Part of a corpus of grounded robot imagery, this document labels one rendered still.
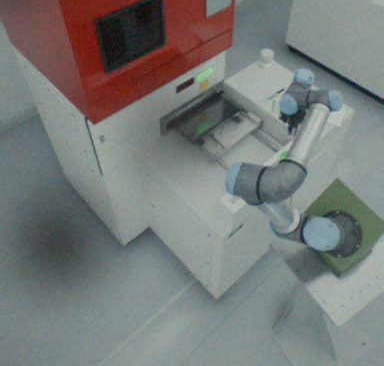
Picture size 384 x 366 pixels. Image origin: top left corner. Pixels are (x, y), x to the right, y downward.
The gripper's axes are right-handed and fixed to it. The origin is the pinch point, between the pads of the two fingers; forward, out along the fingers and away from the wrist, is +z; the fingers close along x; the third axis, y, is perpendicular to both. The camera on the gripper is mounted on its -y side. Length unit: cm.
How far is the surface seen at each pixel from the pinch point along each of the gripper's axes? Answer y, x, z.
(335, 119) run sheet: -0.8, -36.5, 13.7
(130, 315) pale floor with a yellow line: 25, 86, 111
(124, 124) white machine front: 58, 50, 3
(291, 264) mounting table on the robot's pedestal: -32, 33, 29
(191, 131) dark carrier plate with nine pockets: 47, 19, 21
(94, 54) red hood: 53, 59, -44
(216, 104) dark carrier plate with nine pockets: 52, -4, 21
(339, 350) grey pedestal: -66, 13, 109
